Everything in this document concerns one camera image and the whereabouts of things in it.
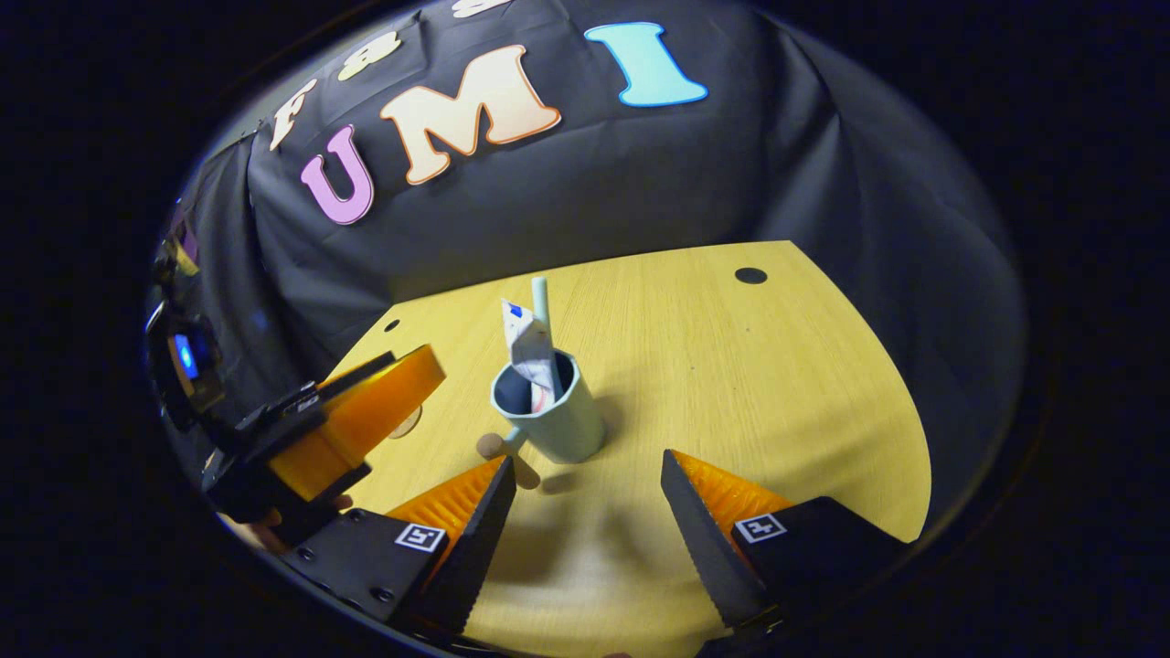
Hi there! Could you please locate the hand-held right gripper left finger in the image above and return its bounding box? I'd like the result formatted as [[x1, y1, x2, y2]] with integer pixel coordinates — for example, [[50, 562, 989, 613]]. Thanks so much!
[[283, 456, 518, 638]]

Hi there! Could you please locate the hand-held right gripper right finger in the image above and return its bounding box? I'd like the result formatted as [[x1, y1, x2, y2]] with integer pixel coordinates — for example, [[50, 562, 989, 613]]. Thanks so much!
[[661, 449, 910, 631]]

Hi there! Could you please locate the pale green cup wooden handle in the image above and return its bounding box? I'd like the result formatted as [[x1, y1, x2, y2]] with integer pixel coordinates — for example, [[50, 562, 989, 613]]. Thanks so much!
[[476, 349, 606, 490]]

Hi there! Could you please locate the white toothpaste tube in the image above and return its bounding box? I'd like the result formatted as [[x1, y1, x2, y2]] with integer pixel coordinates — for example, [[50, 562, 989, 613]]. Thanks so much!
[[500, 298, 560, 412]]

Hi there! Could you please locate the wooden desktop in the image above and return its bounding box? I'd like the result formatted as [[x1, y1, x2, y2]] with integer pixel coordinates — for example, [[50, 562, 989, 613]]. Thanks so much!
[[219, 240, 933, 658]]

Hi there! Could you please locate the black backdrop cloth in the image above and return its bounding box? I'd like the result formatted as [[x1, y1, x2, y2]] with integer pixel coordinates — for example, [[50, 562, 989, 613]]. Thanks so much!
[[160, 0, 1029, 513]]

